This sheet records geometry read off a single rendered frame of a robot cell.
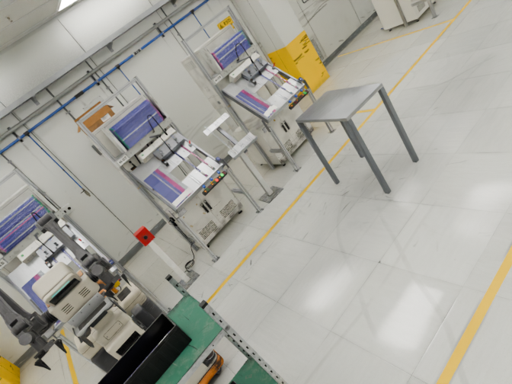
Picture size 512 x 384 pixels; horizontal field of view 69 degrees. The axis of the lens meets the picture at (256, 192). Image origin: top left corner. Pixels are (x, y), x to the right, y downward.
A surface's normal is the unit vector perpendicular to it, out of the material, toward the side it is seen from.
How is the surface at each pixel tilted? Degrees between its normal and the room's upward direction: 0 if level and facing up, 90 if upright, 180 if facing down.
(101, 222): 90
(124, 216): 90
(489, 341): 0
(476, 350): 0
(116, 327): 98
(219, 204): 90
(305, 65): 90
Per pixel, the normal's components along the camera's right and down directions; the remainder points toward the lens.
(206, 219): 0.54, 0.07
